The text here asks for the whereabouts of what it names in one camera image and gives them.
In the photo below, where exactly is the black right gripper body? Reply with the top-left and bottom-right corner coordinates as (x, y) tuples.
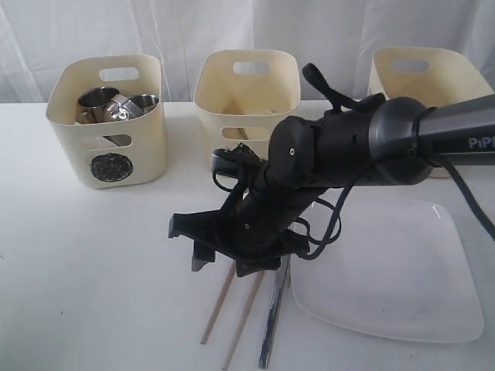
(169, 164), (313, 262)

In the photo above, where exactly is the steel table knife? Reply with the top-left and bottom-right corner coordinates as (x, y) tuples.
(258, 256), (291, 369)

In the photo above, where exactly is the white square plate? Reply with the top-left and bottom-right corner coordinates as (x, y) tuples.
(291, 192), (484, 343)

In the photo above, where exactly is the steel cup with wire handle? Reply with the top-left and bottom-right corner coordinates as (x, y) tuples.
(128, 94), (160, 114)

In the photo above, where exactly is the steel bowl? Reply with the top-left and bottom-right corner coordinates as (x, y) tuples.
(103, 94), (144, 147)

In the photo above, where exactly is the steel cup without visible handle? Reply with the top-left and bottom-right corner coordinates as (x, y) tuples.
(76, 87), (120, 124)

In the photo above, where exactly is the steel spoon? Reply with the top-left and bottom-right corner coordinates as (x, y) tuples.
(231, 128), (249, 140)

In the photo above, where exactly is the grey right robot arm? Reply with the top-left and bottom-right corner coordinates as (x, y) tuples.
(169, 94), (494, 277)

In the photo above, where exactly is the cream bin with circle mark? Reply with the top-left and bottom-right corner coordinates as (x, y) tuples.
(46, 54), (166, 189)

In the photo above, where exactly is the cream bin with triangle mark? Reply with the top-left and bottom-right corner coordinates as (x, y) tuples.
(194, 49), (301, 170)

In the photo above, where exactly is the white backdrop curtain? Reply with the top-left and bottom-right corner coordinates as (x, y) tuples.
(1, 1), (494, 103)

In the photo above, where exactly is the cream bin with square mark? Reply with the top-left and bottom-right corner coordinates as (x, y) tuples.
(368, 47), (494, 185)

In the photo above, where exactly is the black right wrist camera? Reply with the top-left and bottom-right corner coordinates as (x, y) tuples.
(211, 143), (266, 178)

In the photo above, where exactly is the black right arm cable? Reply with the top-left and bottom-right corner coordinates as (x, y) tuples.
(208, 63), (495, 262)

